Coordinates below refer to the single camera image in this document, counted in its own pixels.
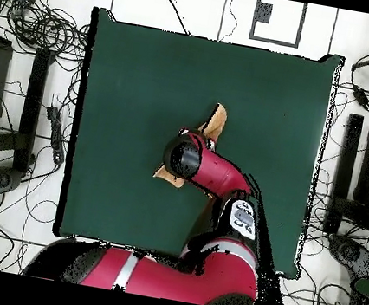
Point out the tan terry towel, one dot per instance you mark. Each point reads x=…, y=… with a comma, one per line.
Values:
x=216, y=123

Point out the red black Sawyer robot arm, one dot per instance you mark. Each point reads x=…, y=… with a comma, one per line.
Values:
x=216, y=172

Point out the dark green tablecloth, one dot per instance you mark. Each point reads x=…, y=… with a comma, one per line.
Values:
x=147, y=82

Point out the small dark grey square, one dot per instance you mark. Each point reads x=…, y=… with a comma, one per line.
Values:
x=263, y=12

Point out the black power strip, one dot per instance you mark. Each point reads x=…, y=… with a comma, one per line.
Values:
x=56, y=133

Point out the black power adapter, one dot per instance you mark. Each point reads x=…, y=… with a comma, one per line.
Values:
x=360, y=96

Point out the black frame bar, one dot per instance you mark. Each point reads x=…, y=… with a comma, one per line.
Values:
x=32, y=108
x=345, y=170

